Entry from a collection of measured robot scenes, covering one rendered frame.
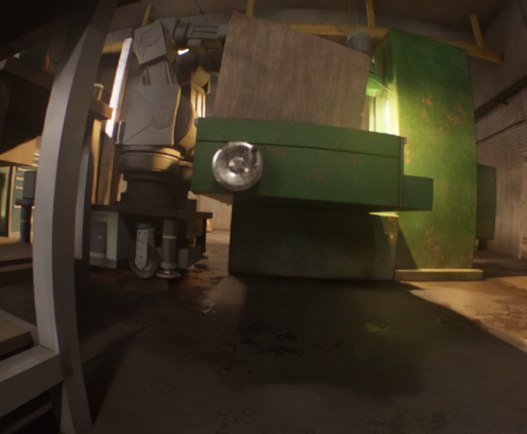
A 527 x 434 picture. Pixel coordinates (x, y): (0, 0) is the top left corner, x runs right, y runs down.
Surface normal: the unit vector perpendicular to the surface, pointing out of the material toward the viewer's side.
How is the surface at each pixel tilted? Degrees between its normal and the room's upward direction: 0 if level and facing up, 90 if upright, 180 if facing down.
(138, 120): 90
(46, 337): 90
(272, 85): 104
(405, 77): 90
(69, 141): 90
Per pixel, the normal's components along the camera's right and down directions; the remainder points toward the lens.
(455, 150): -0.01, 0.00
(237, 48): 0.33, 0.26
